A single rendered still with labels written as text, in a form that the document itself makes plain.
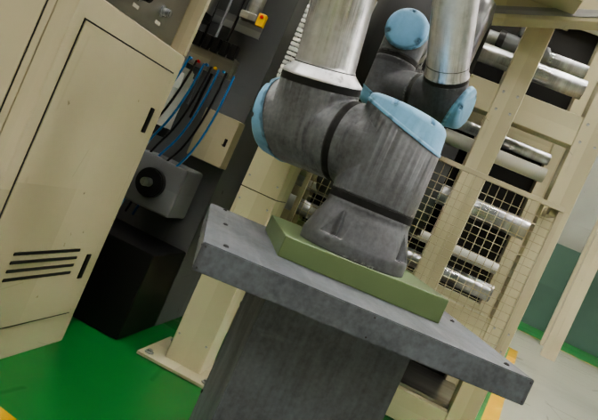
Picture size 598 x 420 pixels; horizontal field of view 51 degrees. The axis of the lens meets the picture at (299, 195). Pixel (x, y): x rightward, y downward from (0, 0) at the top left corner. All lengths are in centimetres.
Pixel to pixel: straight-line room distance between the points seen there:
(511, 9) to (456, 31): 127
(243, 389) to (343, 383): 16
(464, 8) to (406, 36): 18
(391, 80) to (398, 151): 34
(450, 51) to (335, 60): 24
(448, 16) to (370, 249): 46
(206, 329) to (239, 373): 110
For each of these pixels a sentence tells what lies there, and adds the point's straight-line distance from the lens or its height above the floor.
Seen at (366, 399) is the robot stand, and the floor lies 45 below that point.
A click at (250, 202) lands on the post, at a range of 203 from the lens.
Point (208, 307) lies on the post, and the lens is 208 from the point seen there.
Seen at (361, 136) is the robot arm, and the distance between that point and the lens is 105.
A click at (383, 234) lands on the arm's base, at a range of 103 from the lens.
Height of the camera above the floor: 73
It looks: 2 degrees down
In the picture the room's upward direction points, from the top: 24 degrees clockwise
